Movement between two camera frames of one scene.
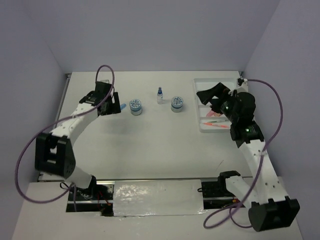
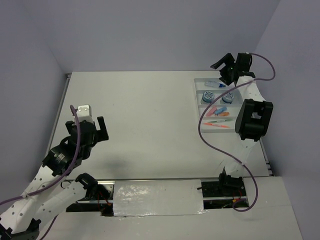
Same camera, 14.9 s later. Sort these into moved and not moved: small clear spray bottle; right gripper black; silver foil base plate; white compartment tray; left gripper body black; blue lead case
Moved: small clear spray bottle; left gripper body black; right gripper black; blue lead case
Not moved: silver foil base plate; white compartment tray
